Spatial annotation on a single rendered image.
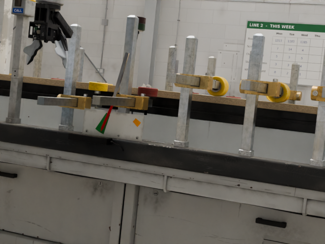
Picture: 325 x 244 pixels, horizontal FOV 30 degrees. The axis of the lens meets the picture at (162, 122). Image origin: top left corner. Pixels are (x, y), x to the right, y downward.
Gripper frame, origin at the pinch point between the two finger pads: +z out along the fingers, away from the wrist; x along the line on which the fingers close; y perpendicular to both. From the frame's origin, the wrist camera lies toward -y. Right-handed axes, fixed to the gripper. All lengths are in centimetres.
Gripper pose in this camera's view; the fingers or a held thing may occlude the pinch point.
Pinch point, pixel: (47, 67)
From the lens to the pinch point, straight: 203.0
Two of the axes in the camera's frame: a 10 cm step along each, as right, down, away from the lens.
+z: -1.0, 9.9, 0.5
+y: -3.9, 0.1, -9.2
